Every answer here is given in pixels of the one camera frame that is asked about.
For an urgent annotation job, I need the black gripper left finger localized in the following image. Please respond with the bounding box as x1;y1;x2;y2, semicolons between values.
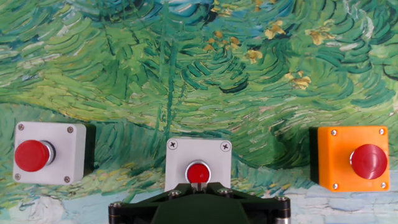
108;182;200;224

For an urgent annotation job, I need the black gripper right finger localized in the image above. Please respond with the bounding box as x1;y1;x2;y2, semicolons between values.
199;182;292;224

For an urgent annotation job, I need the white black-based box red button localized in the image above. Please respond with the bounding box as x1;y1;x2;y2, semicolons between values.
12;121;96;186

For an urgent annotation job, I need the orange box red mushroom button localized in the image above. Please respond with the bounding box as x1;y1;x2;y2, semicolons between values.
309;125;391;193

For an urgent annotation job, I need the grey box small red button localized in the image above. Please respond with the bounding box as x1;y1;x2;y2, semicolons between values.
164;137;233;192

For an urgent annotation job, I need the painted landscape tablecloth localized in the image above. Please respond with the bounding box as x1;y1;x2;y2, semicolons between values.
0;0;398;224

